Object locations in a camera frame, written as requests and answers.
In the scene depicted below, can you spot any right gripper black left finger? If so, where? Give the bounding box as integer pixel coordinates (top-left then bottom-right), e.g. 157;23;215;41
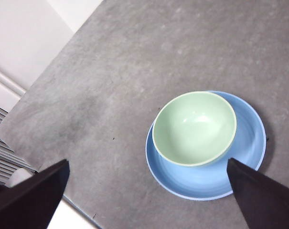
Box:
0;159;71;229

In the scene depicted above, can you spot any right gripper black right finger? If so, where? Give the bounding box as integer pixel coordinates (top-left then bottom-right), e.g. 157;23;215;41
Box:
226;157;289;229

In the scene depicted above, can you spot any blue round plate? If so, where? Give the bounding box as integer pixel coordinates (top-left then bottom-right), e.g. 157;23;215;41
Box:
145;90;267;200

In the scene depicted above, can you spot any green ribbed bowl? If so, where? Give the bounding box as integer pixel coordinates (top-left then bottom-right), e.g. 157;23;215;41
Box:
151;91;237;167

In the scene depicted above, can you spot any white rounded object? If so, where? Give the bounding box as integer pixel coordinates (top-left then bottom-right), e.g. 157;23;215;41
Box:
5;167;35;188

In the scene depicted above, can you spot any grey ribbed panel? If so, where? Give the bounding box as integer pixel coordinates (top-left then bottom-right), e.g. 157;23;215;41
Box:
0;102;37;187

